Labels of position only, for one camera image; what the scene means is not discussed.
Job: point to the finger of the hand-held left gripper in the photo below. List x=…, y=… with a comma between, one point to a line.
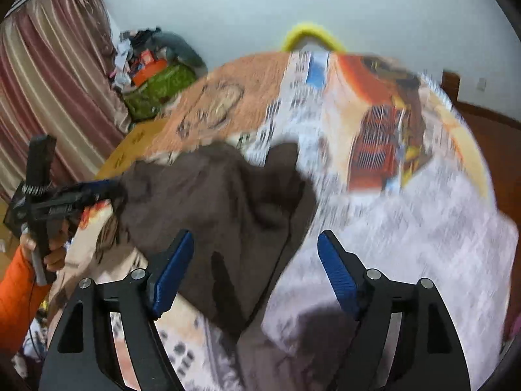
x=97, y=189

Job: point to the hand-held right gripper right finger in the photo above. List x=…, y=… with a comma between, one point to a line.
x=336, y=269

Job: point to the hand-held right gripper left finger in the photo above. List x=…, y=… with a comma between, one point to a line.
x=173, y=269

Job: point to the brown garment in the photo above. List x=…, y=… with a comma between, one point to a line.
x=228, y=207

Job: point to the person's left forearm orange sleeve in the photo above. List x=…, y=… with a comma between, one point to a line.
x=18, y=305

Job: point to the person's left hand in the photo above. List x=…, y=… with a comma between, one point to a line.
x=55, y=252

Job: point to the wooden board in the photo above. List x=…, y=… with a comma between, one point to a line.
x=130, y=146

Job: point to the printed blanket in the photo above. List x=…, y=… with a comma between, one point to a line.
x=386, y=244

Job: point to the green bag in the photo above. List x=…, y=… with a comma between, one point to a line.
x=158, y=91

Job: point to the striped pink curtain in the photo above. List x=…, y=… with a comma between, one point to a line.
x=53, y=81

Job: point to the orange box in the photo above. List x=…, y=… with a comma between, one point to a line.
x=148, y=72

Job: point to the grey cloth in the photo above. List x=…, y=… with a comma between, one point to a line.
x=179, y=49

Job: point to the yellow curved cushion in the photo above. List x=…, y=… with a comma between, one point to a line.
x=313, y=32

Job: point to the wooden bed frame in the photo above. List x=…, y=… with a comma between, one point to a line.
x=450, y=85

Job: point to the white wall outlet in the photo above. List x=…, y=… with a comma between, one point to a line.
x=481, y=84

